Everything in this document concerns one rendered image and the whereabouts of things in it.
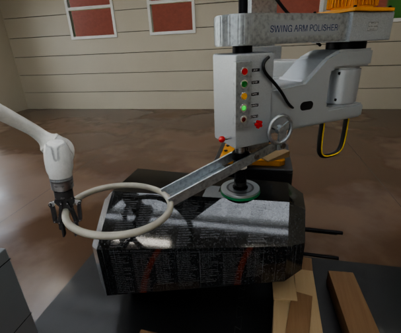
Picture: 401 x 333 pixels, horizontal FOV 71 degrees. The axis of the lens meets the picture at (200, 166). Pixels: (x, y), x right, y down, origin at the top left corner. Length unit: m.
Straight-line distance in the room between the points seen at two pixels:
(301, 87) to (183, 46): 6.39
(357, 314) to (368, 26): 1.56
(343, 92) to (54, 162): 1.48
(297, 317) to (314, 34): 1.40
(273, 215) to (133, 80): 7.17
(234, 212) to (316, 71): 0.81
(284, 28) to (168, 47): 6.58
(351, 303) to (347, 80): 1.30
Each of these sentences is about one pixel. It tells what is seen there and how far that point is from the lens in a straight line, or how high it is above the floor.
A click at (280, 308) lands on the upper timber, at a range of 1.77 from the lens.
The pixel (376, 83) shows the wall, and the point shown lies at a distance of 8.00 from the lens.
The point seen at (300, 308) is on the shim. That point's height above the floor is 0.26.
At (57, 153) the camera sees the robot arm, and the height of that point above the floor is 1.21.
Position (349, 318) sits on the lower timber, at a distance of 2.00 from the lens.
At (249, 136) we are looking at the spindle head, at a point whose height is 1.18.
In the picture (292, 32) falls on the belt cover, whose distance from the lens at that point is 1.43.
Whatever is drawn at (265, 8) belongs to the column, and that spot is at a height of 1.79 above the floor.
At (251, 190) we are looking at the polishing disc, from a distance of 1.55.
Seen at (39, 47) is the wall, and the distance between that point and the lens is 9.70.
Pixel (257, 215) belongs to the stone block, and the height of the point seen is 0.76.
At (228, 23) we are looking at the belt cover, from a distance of 1.29.
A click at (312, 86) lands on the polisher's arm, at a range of 1.56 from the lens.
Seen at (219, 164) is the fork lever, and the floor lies 0.99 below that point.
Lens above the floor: 1.58
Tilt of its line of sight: 23 degrees down
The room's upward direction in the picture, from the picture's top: 3 degrees counter-clockwise
